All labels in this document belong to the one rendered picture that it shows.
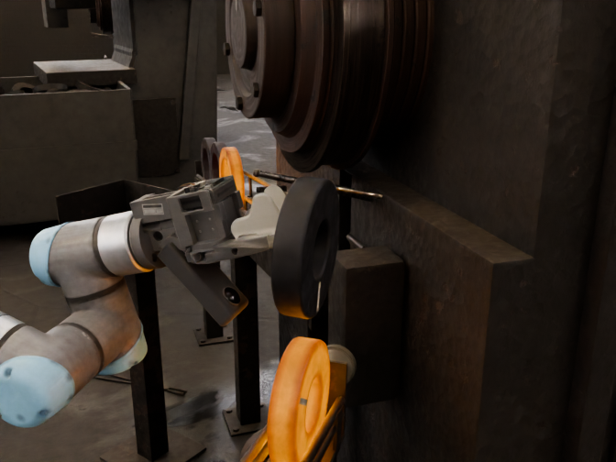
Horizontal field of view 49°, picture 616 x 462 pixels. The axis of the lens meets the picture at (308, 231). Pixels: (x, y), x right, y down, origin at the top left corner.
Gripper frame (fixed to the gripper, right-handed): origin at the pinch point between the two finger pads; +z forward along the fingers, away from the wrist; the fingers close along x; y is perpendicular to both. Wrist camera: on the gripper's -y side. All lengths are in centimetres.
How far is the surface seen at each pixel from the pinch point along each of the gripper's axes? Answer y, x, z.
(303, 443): -23.7, -4.1, -5.5
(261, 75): 16.9, 29.1, -12.2
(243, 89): 15.4, 41.6, -21.1
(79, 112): 20, 215, -183
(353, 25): 20.4, 26.3, 3.6
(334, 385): -23.2, 7.8, -4.9
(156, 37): 49, 283, -169
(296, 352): -13.6, -1.4, -4.6
